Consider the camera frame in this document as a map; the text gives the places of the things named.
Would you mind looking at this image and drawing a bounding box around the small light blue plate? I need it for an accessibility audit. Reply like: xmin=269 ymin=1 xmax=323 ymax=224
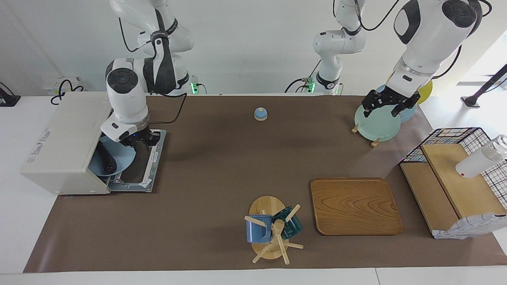
xmin=88 ymin=137 xmax=137 ymax=177

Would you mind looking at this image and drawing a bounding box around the glass oven door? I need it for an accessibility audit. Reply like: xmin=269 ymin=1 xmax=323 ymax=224
xmin=106 ymin=130 xmax=167 ymax=193

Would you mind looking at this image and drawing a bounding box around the dark purple eggplant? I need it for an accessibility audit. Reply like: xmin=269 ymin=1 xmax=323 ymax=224
xmin=97 ymin=141 xmax=118 ymax=175

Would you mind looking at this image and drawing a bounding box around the beige toaster oven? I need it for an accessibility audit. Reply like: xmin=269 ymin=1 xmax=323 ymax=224
xmin=21 ymin=92 xmax=113 ymax=195

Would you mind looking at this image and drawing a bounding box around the large light blue plate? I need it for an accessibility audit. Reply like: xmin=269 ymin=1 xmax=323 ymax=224
xmin=375 ymin=84 xmax=417 ymax=123

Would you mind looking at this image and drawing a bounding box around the large pale green plate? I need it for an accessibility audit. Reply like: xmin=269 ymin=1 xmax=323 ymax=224
xmin=355 ymin=104 xmax=401 ymax=142

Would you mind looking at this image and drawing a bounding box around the wooden plate rack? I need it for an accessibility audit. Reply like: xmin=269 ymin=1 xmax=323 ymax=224
xmin=351 ymin=123 xmax=381 ymax=148

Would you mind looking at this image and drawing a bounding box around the large yellow plate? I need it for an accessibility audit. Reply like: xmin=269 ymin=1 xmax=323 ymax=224
xmin=386 ymin=73 xmax=433 ymax=105

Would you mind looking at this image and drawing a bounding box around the brown table mat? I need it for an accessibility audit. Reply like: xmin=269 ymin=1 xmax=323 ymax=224
xmin=23 ymin=94 xmax=507 ymax=274

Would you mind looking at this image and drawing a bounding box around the black stand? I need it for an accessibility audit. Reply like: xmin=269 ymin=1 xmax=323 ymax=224
xmin=461 ymin=63 xmax=507 ymax=108

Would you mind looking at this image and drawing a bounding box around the wooden serving tray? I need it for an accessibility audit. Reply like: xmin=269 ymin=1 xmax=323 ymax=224
xmin=310 ymin=177 xmax=404 ymax=236

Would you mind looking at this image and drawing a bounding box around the white bottle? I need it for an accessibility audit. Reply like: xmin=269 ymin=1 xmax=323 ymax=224
xmin=456 ymin=135 xmax=507 ymax=179

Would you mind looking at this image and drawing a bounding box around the wooden mug tree stand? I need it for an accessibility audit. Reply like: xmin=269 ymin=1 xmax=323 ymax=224
xmin=244 ymin=196 xmax=304 ymax=265

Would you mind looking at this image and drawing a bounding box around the black table clamp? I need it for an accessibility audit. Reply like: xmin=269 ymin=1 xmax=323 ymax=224
xmin=0 ymin=82 xmax=21 ymax=107

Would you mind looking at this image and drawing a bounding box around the blue mug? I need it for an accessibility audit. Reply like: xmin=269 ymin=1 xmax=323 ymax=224
xmin=246 ymin=215 xmax=273 ymax=243

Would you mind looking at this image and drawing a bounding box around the dark green mug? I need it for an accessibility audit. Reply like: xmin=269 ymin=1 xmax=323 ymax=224
xmin=271 ymin=206 xmax=303 ymax=239

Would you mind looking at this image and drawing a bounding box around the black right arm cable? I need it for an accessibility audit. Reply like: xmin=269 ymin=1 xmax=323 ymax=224
xmin=118 ymin=16 xmax=187 ymax=125

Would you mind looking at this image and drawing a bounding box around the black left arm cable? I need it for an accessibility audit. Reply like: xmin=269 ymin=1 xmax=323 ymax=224
xmin=355 ymin=0 xmax=492 ymax=80

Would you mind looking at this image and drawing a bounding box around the black arm base cable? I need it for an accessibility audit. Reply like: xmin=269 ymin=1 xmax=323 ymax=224
xmin=285 ymin=59 xmax=322 ymax=94

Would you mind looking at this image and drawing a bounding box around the black looped power cable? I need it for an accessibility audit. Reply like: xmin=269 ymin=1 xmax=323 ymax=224
xmin=51 ymin=79 xmax=84 ymax=105

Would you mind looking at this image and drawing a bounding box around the wooden shelf with wire basket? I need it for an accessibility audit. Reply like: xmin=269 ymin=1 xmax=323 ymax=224
xmin=399 ymin=127 xmax=507 ymax=240

